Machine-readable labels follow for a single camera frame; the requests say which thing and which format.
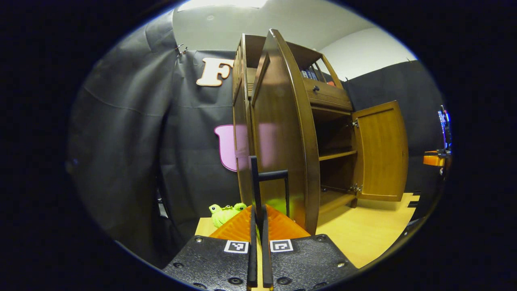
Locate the wooden shoe cabinet door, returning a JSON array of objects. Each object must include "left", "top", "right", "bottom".
[
  {"left": 248, "top": 28, "right": 322, "bottom": 236},
  {"left": 351, "top": 100, "right": 409, "bottom": 202}
]

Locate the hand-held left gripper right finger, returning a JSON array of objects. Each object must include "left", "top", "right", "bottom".
[{"left": 261, "top": 204, "right": 358, "bottom": 291}]

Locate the wooden cabinet drawer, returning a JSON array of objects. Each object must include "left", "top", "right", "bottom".
[{"left": 302, "top": 78, "right": 354, "bottom": 112}]

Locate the wooden double-door shoe cabinet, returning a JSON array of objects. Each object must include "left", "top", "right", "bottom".
[{"left": 232, "top": 28, "right": 409, "bottom": 236}]

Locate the wooden cabinet inner shelf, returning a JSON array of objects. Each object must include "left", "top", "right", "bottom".
[{"left": 318, "top": 150, "right": 358, "bottom": 161}]

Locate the black backdrop cloth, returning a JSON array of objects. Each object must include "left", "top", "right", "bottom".
[{"left": 67, "top": 12, "right": 449, "bottom": 269}]

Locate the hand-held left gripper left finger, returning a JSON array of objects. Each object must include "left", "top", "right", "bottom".
[{"left": 163, "top": 204, "right": 259, "bottom": 291}]

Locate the ceiling light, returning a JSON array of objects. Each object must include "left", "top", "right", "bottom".
[{"left": 178, "top": 0, "right": 267, "bottom": 12}]

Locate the green plush toy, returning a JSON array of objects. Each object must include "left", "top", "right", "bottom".
[{"left": 208, "top": 202, "right": 248, "bottom": 229}]

